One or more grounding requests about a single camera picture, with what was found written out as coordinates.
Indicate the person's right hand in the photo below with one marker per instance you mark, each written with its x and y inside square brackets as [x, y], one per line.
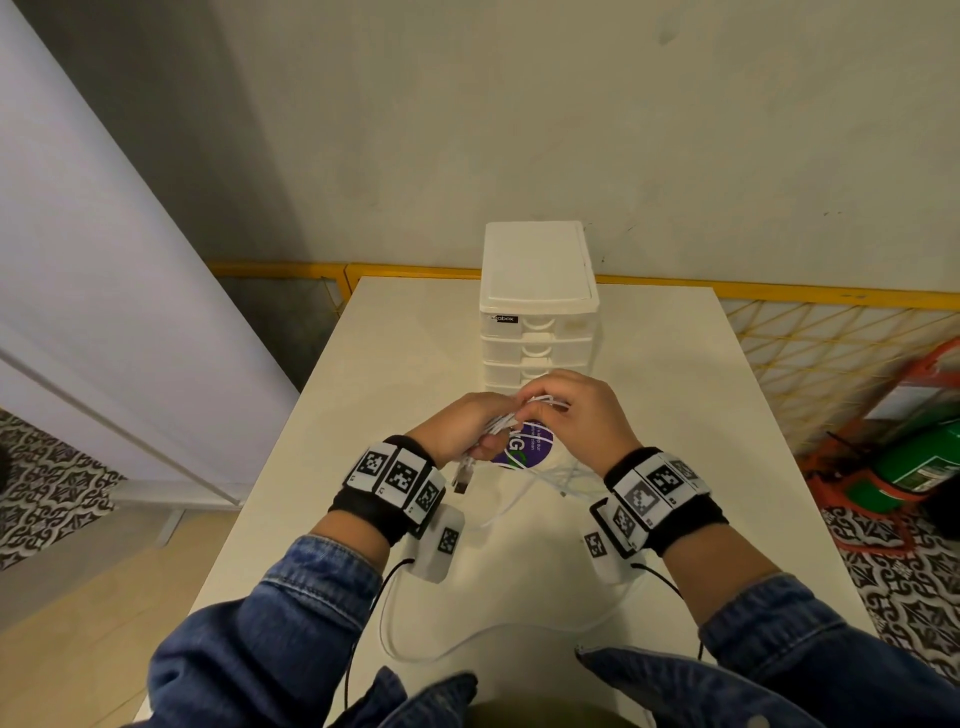
[596, 427]

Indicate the person's left hand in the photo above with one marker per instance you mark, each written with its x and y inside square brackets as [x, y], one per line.
[457, 424]

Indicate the person's left thumb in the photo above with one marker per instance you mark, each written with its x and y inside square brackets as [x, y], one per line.
[496, 445]

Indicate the person's right fingers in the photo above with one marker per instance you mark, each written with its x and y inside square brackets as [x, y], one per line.
[549, 388]

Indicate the person's right forearm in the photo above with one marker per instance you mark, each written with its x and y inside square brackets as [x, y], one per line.
[757, 600]

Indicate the person's left forearm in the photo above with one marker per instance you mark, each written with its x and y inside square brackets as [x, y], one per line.
[300, 630]

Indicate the white plastic drawer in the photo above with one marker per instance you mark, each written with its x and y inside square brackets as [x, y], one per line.
[537, 349]
[534, 372]
[540, 325]

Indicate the purple round sticker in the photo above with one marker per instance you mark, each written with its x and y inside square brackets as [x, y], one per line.
[534, 450]

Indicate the black wristband with marker tags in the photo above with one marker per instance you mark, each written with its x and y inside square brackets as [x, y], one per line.
[390, 480]
[660, 495]

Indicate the white plastic drawer unit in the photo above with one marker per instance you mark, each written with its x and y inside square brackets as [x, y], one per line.
[538, 270]

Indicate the yellow mesh fence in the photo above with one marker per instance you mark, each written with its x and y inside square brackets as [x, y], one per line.
[817, 352]

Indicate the red extinguisher stand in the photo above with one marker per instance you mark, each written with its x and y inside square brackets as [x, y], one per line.
[862, 457]

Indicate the green fire extinguisher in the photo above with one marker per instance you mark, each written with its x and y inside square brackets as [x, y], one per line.
[911, 469]

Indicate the white partition panel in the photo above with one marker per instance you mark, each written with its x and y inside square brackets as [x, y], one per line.
[112, 300]

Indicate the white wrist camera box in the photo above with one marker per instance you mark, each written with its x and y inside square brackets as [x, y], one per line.
[439, 544]
[609, 555]

